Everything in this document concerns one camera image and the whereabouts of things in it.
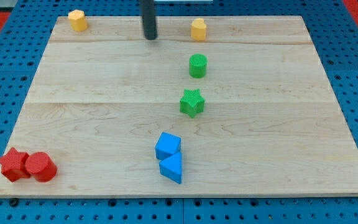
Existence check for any green cylinder block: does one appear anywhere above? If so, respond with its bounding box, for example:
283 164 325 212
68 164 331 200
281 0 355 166
189 54 208 78

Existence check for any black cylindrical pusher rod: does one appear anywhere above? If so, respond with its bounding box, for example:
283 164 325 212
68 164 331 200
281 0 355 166
139 0 158 40

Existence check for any blue cube block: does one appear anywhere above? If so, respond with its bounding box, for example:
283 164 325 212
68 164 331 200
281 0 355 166
155 132 181 160

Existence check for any yellow hexagon block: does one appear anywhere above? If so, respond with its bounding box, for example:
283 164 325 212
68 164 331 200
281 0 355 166
68 9 88 32

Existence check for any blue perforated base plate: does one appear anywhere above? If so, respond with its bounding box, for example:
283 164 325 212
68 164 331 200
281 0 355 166
0 1 358 223

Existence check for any yellow heart block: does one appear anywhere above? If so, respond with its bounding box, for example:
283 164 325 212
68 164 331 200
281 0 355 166
190 18 207 41

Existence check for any red cylinder block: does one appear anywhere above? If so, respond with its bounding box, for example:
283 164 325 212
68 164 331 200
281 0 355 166
25 152 57 182

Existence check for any light wooden board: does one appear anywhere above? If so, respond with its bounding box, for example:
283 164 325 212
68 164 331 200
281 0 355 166
0 16 358 198

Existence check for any red star block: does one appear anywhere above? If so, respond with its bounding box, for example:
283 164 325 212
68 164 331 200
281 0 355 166
0 147 30 182

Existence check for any green star block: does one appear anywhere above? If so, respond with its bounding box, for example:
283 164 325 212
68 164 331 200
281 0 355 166
180 89 205 118

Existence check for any blue triangle block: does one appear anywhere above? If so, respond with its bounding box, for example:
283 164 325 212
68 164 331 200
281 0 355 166
159 152 182 184

